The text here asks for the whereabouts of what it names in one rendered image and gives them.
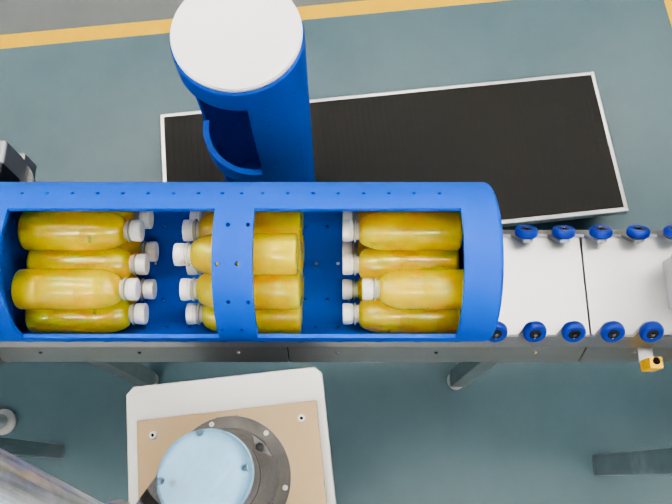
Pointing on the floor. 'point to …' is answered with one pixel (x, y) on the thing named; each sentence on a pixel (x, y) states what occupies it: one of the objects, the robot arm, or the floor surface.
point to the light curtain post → (634, 463)
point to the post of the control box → (31, 448)
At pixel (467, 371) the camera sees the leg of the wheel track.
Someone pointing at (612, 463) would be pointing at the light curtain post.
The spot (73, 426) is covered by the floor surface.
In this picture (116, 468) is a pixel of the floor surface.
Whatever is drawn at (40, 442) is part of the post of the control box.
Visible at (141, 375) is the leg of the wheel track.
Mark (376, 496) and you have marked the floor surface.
